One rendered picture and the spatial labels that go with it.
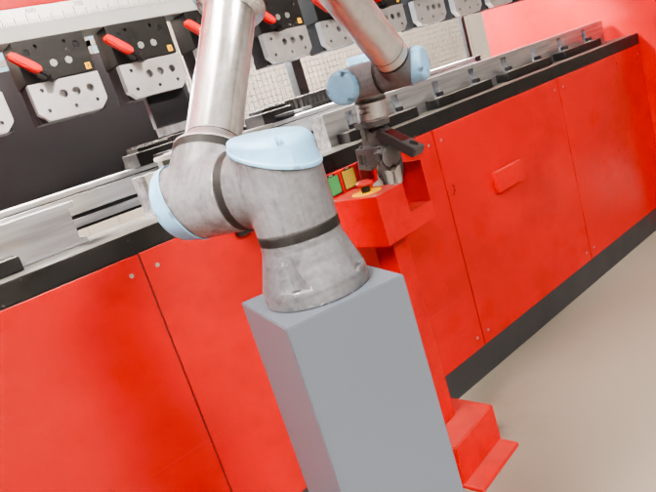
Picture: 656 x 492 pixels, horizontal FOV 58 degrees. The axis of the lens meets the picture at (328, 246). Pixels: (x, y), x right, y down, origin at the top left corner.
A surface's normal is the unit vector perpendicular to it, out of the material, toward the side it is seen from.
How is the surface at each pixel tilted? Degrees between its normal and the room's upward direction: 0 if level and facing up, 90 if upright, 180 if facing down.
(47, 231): 90
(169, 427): 90
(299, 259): 72
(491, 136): 90
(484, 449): 90
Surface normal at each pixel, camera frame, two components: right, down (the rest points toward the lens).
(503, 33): -0.73, 0.37
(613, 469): -0.29, -0.93
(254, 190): -0.43, 0.35
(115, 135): 0.62, 0.01
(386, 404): 0.44, 0.10
